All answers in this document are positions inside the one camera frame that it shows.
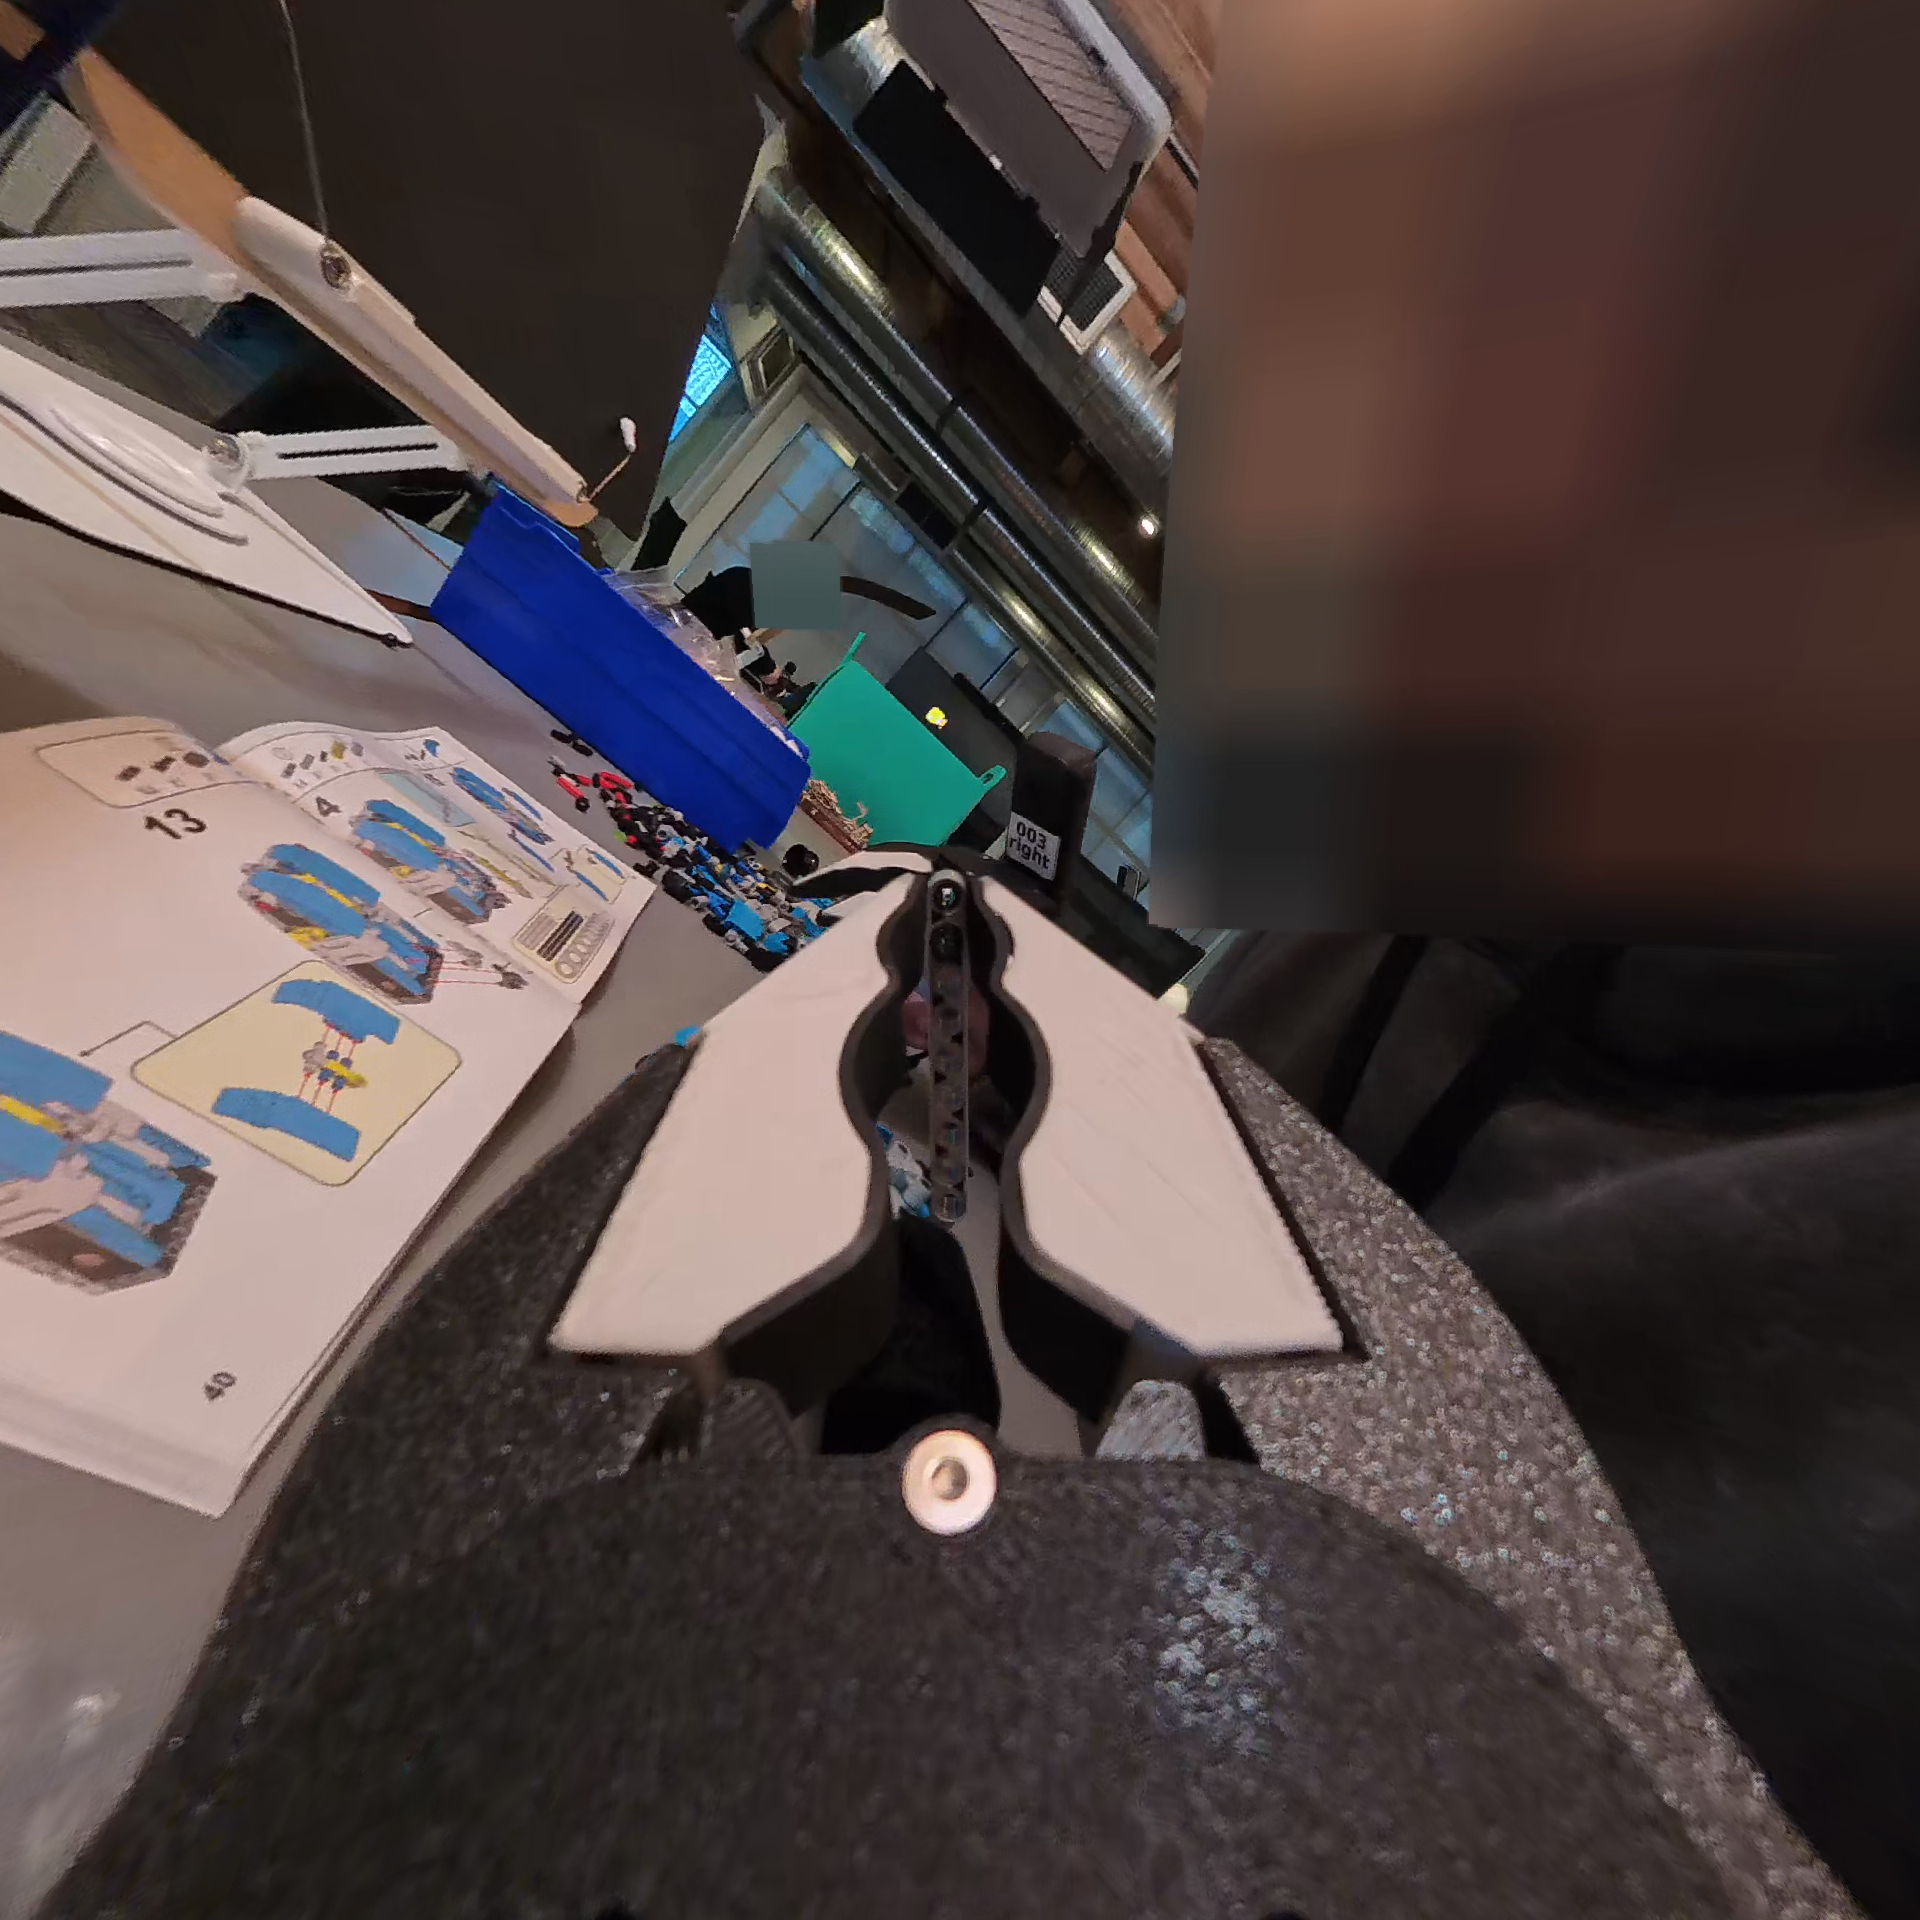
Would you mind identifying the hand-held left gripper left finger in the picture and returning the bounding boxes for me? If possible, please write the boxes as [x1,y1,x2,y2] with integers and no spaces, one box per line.
[549,869,921,1372]

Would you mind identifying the white and wooden jointed arm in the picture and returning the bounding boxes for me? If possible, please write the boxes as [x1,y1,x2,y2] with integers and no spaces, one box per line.
[0,45,604,529]

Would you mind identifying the metal ventilation duct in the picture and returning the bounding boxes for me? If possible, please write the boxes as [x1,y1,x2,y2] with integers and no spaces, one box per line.
[750,30,1179,751]

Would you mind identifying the dark panel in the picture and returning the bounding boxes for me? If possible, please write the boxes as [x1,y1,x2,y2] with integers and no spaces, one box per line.
[90,0,771,559]

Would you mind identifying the thin hanging cord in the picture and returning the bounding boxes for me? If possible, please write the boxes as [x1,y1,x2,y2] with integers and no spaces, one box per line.
[277,0,334,243]

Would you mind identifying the blue plastic bin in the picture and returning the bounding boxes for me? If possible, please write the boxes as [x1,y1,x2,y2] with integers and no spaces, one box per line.
[433,489,811,852]

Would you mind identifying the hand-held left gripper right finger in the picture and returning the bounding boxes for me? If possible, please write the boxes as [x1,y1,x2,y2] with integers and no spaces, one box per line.
[974,873,1348,1369]

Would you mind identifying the white flat base plate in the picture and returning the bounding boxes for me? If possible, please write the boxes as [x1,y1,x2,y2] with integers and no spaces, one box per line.
[0,338,417,650]

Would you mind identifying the pile of small toy bricks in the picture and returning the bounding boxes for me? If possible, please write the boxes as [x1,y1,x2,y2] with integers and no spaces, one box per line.
[547,726,840,965]

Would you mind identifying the toy building instruction booklet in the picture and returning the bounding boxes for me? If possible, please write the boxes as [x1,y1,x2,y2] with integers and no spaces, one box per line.
[0,720,658,1515]

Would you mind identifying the grey perforated toy beam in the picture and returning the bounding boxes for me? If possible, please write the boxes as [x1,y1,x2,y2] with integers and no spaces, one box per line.
[925,873,977,1230]

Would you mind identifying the black cabinet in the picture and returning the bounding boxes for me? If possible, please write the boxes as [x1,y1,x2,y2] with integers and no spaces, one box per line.
[886,663,1054,849]

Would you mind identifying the green plastic board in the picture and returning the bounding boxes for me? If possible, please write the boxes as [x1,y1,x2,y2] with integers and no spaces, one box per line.
[785,632,1007,852]

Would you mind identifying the clear plastic bags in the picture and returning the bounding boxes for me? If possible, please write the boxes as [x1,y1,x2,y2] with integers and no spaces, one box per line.
[608,563,726,663]

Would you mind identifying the small ceiling air vent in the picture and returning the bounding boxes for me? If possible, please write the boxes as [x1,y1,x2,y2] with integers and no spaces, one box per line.
[1047,247,1146,344]

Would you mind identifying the grey desk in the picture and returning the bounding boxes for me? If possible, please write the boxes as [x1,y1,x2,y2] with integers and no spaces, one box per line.
[0,500,930,1920]

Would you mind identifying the large ceiling air vent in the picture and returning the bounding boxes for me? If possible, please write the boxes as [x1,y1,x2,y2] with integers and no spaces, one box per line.
[884,0,1175,261]

